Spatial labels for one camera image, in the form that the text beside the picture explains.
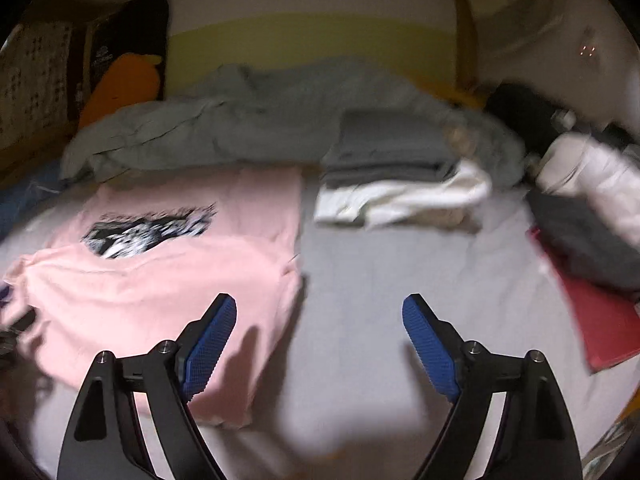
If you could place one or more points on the brown checkered cloth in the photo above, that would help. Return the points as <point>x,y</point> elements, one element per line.
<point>35,75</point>

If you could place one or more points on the white clothes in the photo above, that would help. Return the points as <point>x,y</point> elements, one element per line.
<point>400,200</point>

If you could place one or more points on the red cloth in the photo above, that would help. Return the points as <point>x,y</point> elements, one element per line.
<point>610,325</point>

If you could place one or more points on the white cloth bundle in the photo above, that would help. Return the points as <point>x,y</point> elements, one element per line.
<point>585,165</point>

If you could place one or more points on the grey duvet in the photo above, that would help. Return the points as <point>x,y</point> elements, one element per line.
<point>250,110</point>

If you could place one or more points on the white printed bed sheet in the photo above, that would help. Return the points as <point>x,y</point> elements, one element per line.
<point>375,285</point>

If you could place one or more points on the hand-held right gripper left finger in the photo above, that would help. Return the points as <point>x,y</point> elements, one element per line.
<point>210,347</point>

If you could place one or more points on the pink printed t-shirt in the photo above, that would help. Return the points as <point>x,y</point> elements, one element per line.
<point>150,285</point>

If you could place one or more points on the orange carrot plush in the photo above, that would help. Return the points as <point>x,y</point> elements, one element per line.
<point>120,85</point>

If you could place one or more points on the black bag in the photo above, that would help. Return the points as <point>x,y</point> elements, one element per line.
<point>515,105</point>

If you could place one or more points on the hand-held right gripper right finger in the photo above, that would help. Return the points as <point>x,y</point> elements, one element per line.
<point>430,347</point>

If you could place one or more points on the dark grey cloth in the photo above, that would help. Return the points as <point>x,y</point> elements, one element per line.
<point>575,240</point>

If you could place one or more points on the folded grey clothes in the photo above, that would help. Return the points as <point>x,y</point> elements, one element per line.
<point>390,145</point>

